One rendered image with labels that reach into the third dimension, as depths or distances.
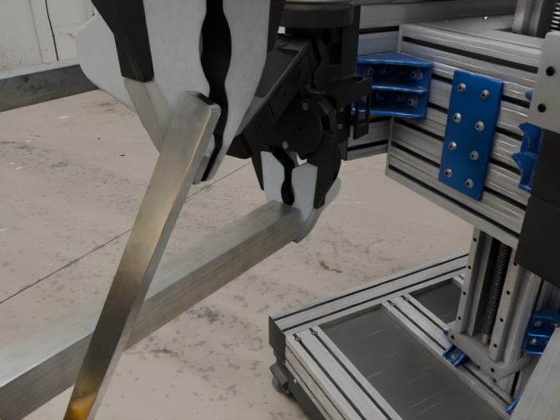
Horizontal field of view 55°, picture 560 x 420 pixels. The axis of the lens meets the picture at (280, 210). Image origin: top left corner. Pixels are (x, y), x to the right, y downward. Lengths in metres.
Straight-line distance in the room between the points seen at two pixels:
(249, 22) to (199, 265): 0.23
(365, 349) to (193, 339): 0.58
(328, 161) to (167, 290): 0.17
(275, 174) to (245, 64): 0.28
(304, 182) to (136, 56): 0.31
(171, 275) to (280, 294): 1.43
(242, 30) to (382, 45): 0.72
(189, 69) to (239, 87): 0.03
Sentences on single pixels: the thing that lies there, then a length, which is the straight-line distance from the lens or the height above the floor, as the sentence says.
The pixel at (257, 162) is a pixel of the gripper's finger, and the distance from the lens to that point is 0.49.
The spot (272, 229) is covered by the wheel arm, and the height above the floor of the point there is 0.86.
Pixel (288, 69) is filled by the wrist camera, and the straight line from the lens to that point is 0.41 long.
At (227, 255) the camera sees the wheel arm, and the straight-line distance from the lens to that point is 0.41.
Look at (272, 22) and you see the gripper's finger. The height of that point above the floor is 1.05.
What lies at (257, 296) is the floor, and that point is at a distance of 1.81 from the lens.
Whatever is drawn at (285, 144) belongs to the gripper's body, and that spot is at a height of 0.92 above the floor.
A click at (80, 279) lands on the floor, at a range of 2.01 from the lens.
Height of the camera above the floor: 1.08
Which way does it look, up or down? 27 degrees down
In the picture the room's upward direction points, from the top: straight up
